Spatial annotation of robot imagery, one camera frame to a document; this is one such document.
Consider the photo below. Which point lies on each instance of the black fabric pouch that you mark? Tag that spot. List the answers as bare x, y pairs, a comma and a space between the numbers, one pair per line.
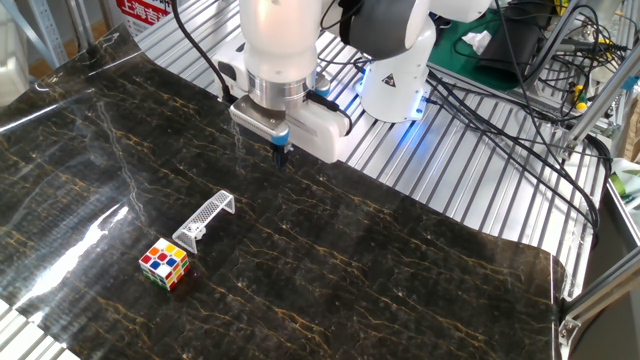
510, 50

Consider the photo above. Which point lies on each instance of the colourful Rubik's cube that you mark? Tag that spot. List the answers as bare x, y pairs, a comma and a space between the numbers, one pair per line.
164, 262

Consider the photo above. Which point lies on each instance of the yellow-green screwdriver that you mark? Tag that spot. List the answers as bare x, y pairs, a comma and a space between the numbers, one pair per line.
580, 97

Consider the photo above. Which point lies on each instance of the green tape roll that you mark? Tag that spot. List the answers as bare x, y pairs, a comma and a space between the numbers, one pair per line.
622, 185

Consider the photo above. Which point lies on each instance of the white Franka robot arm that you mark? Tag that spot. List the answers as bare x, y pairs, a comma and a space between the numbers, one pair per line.
390, 50

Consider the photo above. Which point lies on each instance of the red-white printed carton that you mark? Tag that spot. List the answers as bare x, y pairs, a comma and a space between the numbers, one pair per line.
145, 14

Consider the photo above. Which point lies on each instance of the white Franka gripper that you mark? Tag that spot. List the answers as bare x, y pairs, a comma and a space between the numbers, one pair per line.
320, 130

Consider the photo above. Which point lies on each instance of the green cutting mat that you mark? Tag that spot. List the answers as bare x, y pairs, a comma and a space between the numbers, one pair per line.
450, 55

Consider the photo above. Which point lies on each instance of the black marble-pattern mat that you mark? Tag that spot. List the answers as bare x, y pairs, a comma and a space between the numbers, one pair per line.
350, 250

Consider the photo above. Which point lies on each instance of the slanted aluminium profile post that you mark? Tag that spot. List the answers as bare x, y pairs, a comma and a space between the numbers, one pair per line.
600, 102

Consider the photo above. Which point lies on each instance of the grey aluminium frame corner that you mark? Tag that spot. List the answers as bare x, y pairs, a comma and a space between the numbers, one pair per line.
600, 295

